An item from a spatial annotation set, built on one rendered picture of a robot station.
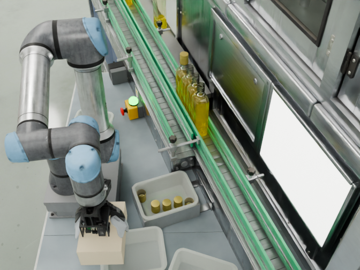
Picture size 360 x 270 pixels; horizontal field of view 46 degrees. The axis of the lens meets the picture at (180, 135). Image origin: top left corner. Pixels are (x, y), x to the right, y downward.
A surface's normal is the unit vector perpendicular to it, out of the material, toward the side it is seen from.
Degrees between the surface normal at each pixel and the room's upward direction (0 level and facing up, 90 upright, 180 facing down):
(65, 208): 90
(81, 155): 1
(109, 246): 0
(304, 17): 90
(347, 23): 90
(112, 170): 1
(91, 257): 90
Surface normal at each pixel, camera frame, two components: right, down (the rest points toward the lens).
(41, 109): 0.72, -0.51
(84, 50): 0.21, 0.62
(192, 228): 0.00, -0.68
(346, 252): -0.94, 0.25
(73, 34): 0.12, 0.03
